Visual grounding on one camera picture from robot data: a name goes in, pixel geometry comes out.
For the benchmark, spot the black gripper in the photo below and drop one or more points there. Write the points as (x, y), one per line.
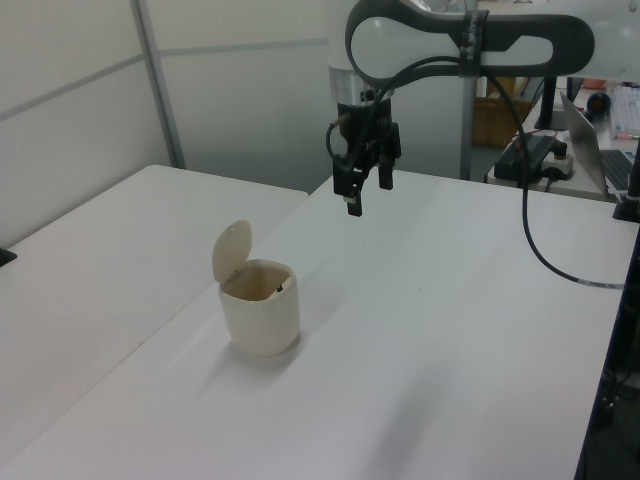
(372, 135)

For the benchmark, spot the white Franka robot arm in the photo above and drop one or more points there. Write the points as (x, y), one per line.
(400, 30)

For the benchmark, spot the small cream bin with lid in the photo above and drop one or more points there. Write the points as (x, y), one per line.
(262, 320)

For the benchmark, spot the grey metal pole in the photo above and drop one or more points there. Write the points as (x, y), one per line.
(470, 130)

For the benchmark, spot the black power box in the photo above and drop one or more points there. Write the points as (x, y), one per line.
(520, 155)

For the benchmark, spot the grey emergency stop button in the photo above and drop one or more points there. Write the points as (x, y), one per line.
(559, 160)

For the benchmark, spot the black monitor stand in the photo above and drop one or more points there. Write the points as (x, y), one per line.
(550, 102)

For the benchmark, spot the silver open laptop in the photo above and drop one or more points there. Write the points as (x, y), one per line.
(590, 150)

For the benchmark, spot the black round desk object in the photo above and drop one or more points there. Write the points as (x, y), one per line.
(600, 103)

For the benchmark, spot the white keyboard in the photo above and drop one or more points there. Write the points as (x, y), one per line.
(627, 112)

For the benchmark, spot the black table clamp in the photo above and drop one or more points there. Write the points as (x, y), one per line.
(6, 255)

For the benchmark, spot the grey partition post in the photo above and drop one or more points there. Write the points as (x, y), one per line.
(162, 85)

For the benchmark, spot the black upright frame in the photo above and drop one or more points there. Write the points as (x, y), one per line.
(617, 350)

